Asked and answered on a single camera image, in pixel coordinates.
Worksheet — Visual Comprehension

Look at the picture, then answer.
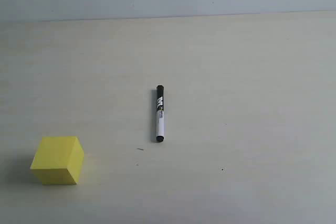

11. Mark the black and white marker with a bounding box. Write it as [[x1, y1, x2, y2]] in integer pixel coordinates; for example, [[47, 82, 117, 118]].
[[156, 85, 164, 143]]

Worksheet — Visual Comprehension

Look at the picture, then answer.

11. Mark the yellow cube block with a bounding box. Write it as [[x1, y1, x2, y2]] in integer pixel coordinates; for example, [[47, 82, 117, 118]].
[[30, 136, 84, 185]]

